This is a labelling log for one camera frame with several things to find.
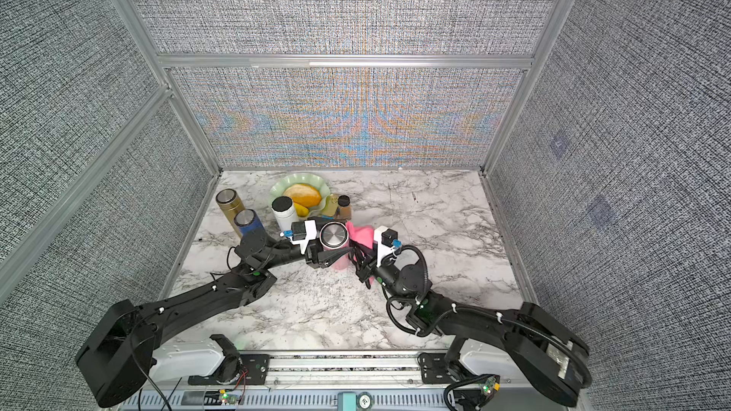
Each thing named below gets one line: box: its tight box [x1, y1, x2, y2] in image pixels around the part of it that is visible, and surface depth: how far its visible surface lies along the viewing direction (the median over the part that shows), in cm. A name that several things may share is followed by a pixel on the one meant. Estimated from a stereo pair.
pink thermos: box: [318, 220, 351, 271], surface depth 63 cm
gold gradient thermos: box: [215, 188, 246, 238], surface depth 86 cm
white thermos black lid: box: [271, 195, 297, 233], surface depth 83 cm
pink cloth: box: [345, 220, 376, 250], surface depth 70 cm
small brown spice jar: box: [335, 194, 353, 220], surface depth 100 cm
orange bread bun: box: [283, 183, 322, 208], surface depth 107 cm
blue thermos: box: [234, 208, 265, 235], surface depth 80 cm
